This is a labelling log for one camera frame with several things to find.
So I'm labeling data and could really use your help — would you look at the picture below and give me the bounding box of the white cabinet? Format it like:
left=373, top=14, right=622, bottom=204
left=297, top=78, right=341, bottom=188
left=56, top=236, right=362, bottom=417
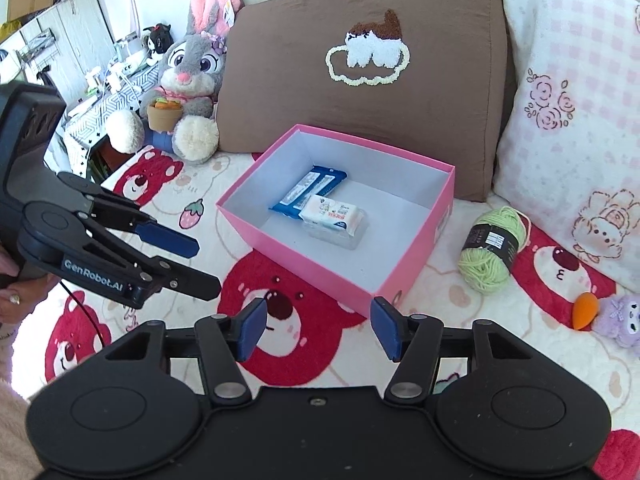
left=0, top=0, right=118, bottom=103

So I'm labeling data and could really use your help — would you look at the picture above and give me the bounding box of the orange carrot toy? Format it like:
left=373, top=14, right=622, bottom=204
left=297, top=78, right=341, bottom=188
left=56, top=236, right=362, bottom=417
left=571, top=292, right=599, bottom=332

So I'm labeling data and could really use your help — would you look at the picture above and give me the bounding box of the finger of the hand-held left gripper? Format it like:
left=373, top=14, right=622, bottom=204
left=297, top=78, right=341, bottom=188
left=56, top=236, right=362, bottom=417
left=57, top=171, right=201, bottom=260
left=74, top=210, right=222, bottom=303

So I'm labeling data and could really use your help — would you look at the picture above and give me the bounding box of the brown embroidered pillow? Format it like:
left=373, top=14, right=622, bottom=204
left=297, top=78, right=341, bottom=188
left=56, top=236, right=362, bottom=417
left=215, top=0, right=518, bottom=203

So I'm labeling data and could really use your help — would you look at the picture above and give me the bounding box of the person's left forearm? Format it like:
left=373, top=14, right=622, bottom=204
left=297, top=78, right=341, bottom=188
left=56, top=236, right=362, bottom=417
left=0, top=325, right=47, bottom=480

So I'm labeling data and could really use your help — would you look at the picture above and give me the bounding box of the purple plush toy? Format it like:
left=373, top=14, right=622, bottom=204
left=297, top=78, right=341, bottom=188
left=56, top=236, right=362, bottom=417
left=591, top=294, right=640, bottom=350

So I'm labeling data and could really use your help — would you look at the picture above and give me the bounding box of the printed bear blanket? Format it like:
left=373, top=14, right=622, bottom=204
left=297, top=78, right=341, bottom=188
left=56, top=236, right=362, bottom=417
left=10, top=145, right=640, bottom=480

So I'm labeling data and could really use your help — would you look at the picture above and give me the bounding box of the white tissue packet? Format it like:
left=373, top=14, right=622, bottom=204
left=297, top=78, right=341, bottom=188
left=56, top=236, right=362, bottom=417
left=298, top=194, right=370, bottom=251

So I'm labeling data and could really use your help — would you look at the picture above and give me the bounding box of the small black-haired doll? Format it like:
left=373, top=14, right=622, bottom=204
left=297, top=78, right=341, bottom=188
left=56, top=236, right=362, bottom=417
left=141, top=22, right=175, bottom=66

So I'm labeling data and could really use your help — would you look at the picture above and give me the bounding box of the blue wet wipes packet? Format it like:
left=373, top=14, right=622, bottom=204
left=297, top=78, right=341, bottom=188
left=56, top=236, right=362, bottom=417
left=268, top=163, right=348, bottom=218

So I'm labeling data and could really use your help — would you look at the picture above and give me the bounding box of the grey rabbit plush toy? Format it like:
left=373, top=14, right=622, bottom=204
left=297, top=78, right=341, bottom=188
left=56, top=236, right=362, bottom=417
left=107, top=0, right=241, bottom=163

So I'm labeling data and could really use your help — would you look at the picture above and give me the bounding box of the green yarn ball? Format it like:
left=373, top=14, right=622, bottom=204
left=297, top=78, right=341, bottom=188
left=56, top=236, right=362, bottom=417
left=458, top=205, right=532, bottom=295

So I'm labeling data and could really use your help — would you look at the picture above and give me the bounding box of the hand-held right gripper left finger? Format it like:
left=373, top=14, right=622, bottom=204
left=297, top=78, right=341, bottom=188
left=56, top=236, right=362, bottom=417
left=105, top=297, right=268, bottom=408

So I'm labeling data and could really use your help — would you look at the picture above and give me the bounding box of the pink cardboard box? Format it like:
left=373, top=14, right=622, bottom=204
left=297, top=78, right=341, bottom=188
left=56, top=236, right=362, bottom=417
left=215, top=123, right=457, bottom=318

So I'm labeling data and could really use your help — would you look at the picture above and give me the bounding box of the black cable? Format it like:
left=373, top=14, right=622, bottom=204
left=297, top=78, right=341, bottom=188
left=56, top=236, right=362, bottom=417
left=59, top=279, right=113, bottom=351

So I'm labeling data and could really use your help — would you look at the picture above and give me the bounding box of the table with patterned cloth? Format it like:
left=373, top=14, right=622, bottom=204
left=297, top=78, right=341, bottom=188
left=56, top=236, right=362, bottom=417
left=42, top=57, right=168, bottom=181

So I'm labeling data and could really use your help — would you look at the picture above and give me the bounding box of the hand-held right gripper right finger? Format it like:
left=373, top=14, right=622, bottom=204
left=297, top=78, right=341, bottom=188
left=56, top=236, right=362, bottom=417
left=371, top=296, right=538, bottom=406

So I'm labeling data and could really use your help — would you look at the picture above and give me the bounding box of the person's left hand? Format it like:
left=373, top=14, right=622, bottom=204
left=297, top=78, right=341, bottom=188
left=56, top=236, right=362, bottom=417
left=0, top=247, right=61, bottom=333

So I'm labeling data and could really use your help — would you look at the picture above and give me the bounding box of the pink checked pillow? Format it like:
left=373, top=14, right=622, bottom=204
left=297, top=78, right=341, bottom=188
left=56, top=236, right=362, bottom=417
left=490, top=0, right=640, bottom=293

